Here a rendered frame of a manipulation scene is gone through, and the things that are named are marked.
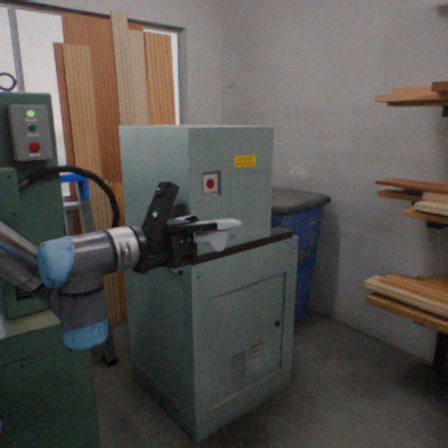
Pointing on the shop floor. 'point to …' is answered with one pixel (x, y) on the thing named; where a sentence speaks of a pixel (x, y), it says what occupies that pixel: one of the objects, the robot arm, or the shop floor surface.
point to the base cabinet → (49, 401)
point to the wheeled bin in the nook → (281, 215)
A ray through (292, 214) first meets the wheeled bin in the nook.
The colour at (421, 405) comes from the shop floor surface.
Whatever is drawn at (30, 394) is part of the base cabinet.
